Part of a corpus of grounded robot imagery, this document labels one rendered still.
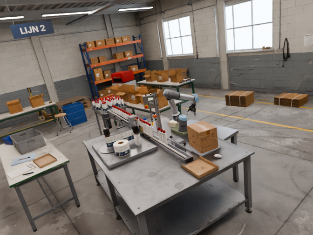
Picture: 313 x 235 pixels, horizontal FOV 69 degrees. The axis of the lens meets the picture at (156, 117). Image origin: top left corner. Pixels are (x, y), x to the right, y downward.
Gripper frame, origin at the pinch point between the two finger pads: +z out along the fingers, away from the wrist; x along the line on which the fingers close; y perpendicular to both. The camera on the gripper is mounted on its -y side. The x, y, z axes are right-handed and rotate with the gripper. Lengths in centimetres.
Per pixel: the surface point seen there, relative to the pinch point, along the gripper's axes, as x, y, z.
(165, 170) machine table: -67, 106, 43
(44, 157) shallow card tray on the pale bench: -213, -22, 88
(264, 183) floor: 97, 76, 74
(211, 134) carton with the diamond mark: -14, 95, 2
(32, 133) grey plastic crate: -253, -123, 84
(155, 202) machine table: -88, 151, 52
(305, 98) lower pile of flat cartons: 375, -146, -47
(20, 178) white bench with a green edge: -231, 26, 97
